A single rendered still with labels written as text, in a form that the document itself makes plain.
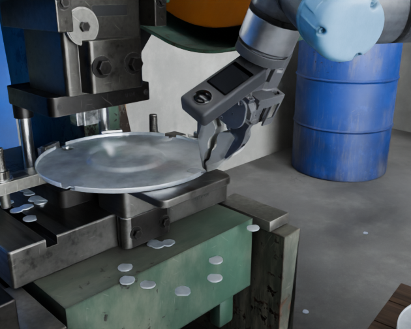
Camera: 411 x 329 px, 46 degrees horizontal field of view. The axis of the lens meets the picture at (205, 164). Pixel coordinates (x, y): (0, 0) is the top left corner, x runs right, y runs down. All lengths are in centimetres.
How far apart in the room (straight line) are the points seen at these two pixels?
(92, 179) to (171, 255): 18
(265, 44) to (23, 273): 46
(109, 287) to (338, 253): 154
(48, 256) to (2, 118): 136
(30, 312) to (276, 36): 48
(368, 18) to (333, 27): 4
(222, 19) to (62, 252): 58
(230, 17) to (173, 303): 58
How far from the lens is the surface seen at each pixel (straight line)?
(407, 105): 414
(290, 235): 93
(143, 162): 78
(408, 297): 131
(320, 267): 205
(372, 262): 215
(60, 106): 80
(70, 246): 78
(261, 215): 94
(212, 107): 61
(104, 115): 100
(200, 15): 112
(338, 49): 52
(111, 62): 79
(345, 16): 50
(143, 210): 80
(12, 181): 85
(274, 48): 63
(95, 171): 77
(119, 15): 83
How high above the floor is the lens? 105
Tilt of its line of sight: 20 degrees down
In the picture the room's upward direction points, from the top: straight up
